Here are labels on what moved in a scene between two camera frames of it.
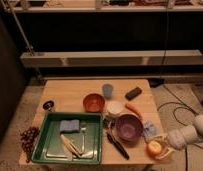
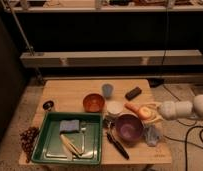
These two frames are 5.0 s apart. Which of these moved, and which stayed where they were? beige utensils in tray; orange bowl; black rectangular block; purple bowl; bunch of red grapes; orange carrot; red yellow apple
Moved: red yellow apple
Stayed: orange bowl; black rectangular block; bunch of red grapes; orange carrot; beige utensils in tray; purple bowl
